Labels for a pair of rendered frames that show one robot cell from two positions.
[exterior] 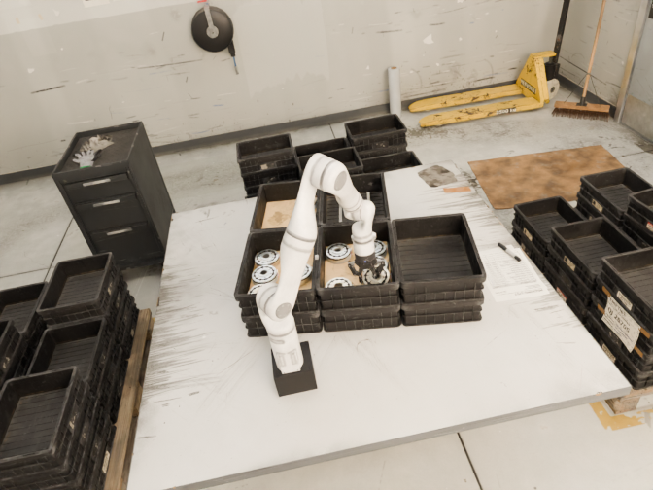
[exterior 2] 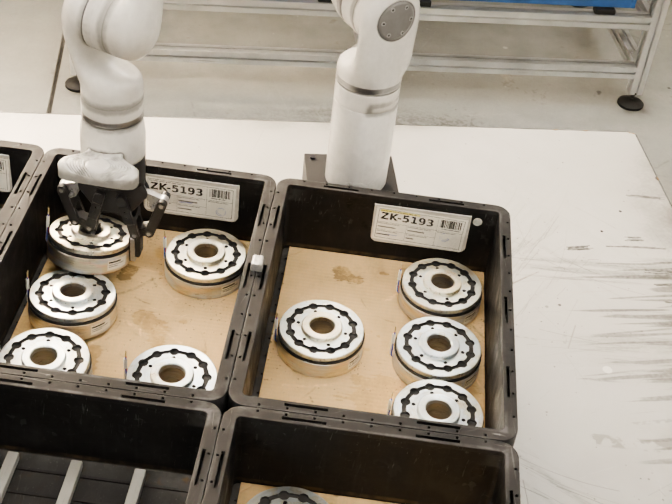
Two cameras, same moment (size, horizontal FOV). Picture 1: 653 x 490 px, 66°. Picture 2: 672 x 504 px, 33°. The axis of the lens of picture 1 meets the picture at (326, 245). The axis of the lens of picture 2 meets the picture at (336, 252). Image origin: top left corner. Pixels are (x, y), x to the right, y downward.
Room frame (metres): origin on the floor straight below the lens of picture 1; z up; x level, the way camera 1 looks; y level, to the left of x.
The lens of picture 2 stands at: (2.51, 0.04, 1.79)
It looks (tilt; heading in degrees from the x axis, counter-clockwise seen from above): 39 degrees down; 175
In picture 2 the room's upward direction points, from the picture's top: 7 degrees clockwise
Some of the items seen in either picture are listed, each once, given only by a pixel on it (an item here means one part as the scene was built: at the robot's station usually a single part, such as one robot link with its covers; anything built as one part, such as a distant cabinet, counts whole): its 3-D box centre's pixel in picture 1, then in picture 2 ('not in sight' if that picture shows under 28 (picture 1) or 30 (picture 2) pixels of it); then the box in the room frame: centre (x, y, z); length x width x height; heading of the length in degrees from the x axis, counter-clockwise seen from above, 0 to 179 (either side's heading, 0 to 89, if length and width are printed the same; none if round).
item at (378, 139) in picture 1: (376, 154); not in sight; (3.33, -0.47, 0.37); 0.40 x 0.30 x 0.45; 94
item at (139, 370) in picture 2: (337, 251); (172, 377); (1.62, -0.04, 0.86); 0.10 x 0.10 x 0.01
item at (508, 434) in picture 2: (279, 261); (383, 301); (1.53, 0.19, 0.92); 0.40 x 0.30 x 0.02; 173
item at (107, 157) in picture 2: (362, 239); (108, 137); (1.42, -0.13, 1.04); 0.11 x 0.09 x 0.06; 172
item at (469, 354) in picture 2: (263, 273); (438, 347); (1.54, 0.26, 0.86); 0.10 x 0.10 x 0.01
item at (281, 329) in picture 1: (276, 309); (375, 32); (1.13, 0.19, 1.05); 0.09 x 0.09 x 0.17; 30
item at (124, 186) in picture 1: (125, 205); not in sight; (3.01, 1.31, 0.45); 0.60 x 0.45 x 0.90; 4
